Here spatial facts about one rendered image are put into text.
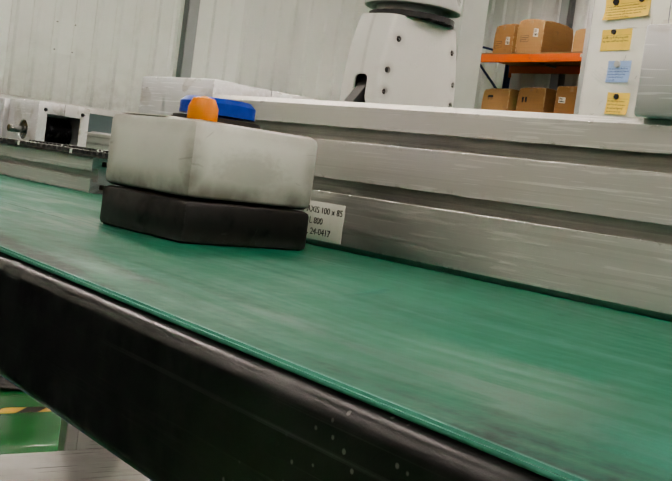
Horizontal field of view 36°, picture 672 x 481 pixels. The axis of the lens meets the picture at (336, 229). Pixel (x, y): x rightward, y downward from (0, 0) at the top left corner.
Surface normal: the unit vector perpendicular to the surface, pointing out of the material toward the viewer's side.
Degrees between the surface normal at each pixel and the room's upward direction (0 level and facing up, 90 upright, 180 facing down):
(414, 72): 91
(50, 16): 90
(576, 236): 90
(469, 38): 90
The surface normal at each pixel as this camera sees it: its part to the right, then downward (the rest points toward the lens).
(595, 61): -0.79, -0.07
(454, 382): 0.14, -0.99
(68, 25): 0.60, 0.12
